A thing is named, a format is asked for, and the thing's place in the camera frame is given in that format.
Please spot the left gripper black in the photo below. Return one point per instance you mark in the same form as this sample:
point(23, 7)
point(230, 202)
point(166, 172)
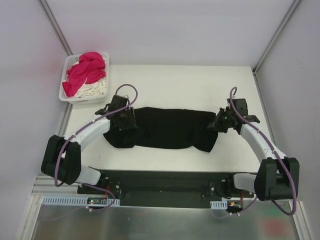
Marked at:
point(128, 119)

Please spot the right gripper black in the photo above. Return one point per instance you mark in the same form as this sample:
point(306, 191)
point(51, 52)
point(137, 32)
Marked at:
point(217, 122)

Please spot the black graphic t shirt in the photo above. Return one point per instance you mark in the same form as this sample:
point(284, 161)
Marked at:
point(172, 129)

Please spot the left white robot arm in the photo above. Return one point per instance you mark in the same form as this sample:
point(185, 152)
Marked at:
point(63, 154)

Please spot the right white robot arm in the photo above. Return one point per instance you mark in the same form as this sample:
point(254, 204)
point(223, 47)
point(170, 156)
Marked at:
point(278, 175)

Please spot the white t shirt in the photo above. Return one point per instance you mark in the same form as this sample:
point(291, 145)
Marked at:
point(92, 88)

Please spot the pink t shirt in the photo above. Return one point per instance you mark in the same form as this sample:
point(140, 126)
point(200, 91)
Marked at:
point(85, 72)

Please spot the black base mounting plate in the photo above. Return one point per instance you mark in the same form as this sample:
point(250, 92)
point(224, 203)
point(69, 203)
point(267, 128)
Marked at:
point(167, 189)

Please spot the white plastic basket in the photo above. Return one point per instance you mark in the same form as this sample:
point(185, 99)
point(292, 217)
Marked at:
point(85, 78)

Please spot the right white cable duct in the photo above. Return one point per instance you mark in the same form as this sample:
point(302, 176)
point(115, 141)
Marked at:
point(219, 205)

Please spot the white cable duct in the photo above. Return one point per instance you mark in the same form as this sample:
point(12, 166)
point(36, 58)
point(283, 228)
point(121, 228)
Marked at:
point(219, 205)
point(80, 201)

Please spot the left white cable duct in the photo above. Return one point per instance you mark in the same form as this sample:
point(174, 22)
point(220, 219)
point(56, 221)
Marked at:
point(80, 201)

